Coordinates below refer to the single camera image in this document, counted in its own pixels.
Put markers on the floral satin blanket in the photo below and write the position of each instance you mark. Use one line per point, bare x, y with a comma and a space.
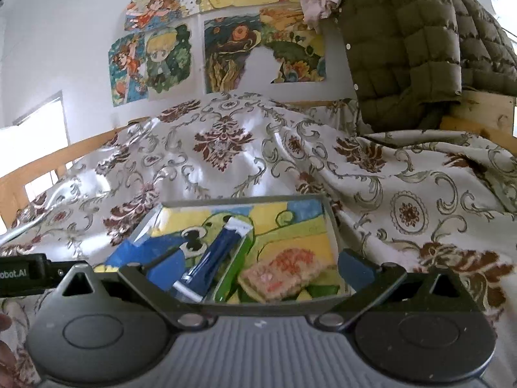
404, 178

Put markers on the swirly colourful painting poster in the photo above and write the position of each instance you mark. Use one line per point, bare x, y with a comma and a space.
230, 48

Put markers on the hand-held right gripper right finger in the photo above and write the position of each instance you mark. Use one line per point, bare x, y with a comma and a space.
357, 270

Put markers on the blond cartoon figure wall poster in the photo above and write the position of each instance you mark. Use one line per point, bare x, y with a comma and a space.
165, 60

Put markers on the wooden bed rail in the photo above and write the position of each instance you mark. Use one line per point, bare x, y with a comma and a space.
16, 186

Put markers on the orange pink biscuit packet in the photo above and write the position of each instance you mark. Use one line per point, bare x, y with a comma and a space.
282, 273

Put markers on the dark blue long packet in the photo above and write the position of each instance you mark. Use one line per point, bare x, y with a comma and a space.
214, 254

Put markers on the light wooden board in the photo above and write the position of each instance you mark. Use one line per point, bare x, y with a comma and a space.
484, 109

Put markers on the yellow blue drawing paper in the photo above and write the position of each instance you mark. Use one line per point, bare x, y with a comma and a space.
282, 226

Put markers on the orange-haired girl wall poster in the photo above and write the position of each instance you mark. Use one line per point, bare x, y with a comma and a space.
125, 68

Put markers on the olive quilted jacket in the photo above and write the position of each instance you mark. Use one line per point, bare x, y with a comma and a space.
404, 48

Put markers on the grey shallow box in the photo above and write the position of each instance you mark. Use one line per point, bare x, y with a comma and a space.
274, 307

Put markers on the window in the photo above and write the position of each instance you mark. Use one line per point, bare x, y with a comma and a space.
32, 145

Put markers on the pink girl wall poster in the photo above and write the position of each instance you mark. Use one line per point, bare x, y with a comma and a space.
153, 6

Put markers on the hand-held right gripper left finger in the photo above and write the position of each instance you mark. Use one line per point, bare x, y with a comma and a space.
161, 277

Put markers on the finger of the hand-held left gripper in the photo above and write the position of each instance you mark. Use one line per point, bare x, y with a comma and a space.
56, 275

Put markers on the person's left hand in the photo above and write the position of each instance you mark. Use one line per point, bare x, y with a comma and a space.
8, 363

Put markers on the green long packet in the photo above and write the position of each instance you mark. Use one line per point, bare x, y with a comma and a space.
234, 266

